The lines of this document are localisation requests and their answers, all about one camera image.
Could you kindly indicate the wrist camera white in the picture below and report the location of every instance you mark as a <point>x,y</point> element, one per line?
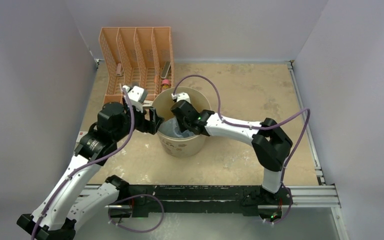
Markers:
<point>137,96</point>
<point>182,96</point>

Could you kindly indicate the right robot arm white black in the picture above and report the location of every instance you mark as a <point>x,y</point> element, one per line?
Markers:
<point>272,146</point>

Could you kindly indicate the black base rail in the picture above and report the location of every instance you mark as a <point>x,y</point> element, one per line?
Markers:
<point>248,200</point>

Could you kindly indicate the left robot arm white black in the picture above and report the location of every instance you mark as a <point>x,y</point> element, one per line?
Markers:
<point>61,215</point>

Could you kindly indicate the pink plastic file organizer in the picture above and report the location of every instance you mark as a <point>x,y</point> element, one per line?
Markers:
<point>142,52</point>

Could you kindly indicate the beige capybara trash bin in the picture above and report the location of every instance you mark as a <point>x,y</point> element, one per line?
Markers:
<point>185,146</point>

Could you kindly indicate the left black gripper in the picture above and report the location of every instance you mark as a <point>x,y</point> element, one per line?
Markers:
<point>148,126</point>

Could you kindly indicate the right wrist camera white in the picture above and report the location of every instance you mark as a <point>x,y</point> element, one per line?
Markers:
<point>182,96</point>

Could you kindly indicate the grey pen case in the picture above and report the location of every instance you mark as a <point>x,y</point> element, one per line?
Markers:
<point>165,70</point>

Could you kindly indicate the white red small box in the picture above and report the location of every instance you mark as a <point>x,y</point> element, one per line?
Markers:
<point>80,135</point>

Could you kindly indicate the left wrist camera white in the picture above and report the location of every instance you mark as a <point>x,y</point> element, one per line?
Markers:
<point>137,96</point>

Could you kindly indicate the pink cartoon bottle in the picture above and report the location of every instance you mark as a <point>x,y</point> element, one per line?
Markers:
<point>165,84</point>

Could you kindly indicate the aluminium frame rail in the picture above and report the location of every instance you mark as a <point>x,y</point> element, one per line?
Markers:
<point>302,196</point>

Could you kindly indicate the blue plastic trash bag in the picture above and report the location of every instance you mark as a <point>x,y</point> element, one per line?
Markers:
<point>175,129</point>

